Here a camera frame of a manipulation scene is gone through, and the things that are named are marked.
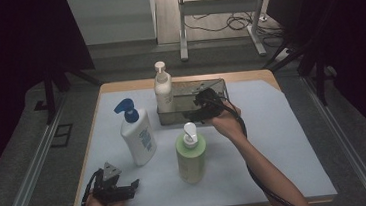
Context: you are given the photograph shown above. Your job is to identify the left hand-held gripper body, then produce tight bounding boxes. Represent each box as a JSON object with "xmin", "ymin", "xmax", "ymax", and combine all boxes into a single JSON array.
[{"xmin": 90, "ymin": 160, "xmax": 138, "ymax": 206}]

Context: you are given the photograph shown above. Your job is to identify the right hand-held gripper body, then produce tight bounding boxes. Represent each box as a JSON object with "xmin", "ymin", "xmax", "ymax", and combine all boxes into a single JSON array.
[{"xmin": 192, "ymin": 85, "xmax": 229, "ymax": 122}]

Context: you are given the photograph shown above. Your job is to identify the dark rectangular tray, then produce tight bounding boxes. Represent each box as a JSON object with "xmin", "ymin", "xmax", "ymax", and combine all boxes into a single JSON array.
[{"xmin": 154, "ymin": 77, "xmax": 233, "ymax": 127}]

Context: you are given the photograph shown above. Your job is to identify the cream ribbed pump bottle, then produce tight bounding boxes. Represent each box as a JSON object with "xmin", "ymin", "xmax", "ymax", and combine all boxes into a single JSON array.
[{"xmin": 151, "ymin": 60, "xmax": 176, "ymax": 115}]

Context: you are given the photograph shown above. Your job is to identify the green pump bottle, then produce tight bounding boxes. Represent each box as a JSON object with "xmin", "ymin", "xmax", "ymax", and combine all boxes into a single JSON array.
[{"xmin": 173, "ymin": 120, "xmax": 210, "ymax": 186}]

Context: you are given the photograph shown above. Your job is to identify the white bottle blue pump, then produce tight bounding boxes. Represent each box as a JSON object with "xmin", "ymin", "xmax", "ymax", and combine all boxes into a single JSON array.
[{"xmin": 112, "ymin": 96, "xmax": 159, "ymax": 169}]

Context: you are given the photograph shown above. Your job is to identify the person's right hand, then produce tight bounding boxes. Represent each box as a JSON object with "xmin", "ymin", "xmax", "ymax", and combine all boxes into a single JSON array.
[{"xmin": 204, "ymin": 99, "xmax": 248, "ymax": 146}]

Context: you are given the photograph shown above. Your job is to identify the light blue table mat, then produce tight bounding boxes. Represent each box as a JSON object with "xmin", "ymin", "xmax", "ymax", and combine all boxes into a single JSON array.
[{"xmin": 63, "ymin": 72, "xmax": 339, "ymax": 206}]

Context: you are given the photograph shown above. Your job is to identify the wooden table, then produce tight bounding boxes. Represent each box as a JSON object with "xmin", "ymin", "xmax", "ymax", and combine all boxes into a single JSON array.
[{"xmin": 58, "ymin": 63, "xmax": 340, "ymax": 206}]

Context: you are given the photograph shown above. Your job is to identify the white power strip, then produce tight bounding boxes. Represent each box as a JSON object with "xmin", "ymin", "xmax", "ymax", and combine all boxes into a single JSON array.
[{"xmin": 275, "ymin": 47, "xmax": 295, "ymax": 64}]

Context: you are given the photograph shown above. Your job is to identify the black tripod stand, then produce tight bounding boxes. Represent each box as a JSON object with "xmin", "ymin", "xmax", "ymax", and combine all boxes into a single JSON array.
[
  {"xmin": 40, "ymin": 56, "xmax": 106, "ymax": 126},
  {"xmin": 255, "ymin": 0, "xmax": 332, "ymax": 112}
]

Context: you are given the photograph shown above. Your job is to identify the white panel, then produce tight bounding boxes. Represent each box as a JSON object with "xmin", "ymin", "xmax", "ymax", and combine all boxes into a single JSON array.
[{"xmin": 66, "ymin": 0, "xmax": 159, "ymax": 48}]

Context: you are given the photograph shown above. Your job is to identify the right hand-held gripper cable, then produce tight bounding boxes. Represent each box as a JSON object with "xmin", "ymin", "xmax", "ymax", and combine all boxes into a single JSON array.
[{"xmin": 216, "ymin": 86, "xmax": 305, "ymax": 206}]

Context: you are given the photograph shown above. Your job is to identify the aluminium floor rail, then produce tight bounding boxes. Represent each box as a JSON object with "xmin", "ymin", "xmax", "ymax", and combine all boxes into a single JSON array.
[
  {"xmin": 300, "ymin": 70, "xmax": 366, "ymax": 206},
  {"xmin": 0, "ymin": 92, "xmax": 78, "ymax": 206}
]

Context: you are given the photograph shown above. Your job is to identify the black floor cables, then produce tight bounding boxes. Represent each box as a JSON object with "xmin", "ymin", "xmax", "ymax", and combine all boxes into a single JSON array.
[{"xmin": 181, "ymin": 0, "xmax": 288, "ymax": 56}]

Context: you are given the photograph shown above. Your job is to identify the white metal stand frame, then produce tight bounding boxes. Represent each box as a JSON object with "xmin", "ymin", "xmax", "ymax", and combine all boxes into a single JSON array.
[{"xmin": 175, "ymin": 0, "xmax": 268, "ymax": 64}]

